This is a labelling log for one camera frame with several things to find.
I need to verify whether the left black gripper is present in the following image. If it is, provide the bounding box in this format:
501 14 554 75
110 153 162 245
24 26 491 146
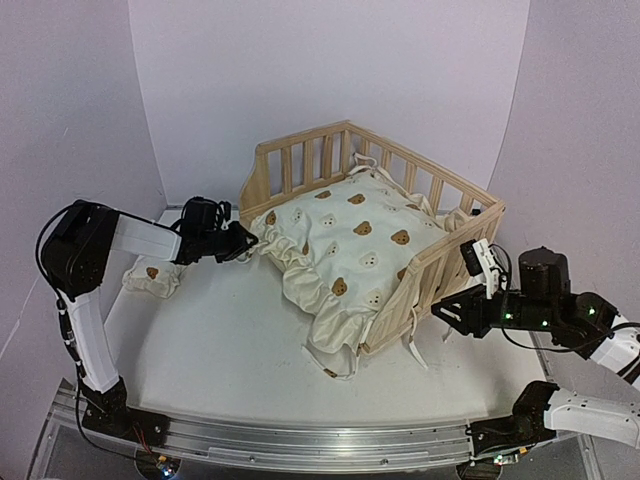
199 220 254 263

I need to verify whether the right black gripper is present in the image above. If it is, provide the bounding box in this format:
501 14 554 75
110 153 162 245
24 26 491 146
430 284 555 341

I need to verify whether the wooden pet bed frame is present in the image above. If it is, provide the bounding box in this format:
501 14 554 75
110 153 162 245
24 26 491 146
240 120 505 357

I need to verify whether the bear print cushion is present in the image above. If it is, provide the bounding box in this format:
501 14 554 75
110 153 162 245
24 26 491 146
250 155 470 380

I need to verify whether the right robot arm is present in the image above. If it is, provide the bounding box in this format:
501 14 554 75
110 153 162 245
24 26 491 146
431 239 639 458

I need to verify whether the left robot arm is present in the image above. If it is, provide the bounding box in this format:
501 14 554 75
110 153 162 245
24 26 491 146
35 197 258 396

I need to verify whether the small bear print pillow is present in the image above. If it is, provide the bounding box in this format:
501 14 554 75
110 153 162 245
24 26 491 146
122 256 186 299

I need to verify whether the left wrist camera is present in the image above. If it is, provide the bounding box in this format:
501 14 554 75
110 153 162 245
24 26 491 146
212 201 232 231

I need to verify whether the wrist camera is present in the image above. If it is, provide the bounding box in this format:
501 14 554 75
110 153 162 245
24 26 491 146
460 238 508 300
212 201 232 231

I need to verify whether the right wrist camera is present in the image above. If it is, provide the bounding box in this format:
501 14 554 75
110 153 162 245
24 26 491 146
460 238 508 300

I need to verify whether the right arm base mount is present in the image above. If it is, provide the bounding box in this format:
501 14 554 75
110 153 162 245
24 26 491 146
465 415 557 458

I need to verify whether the aluminium front rail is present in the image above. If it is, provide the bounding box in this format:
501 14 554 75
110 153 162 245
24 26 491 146
47 379 591 464

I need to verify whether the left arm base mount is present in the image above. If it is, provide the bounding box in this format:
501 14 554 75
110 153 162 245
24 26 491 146
80 377 170 447

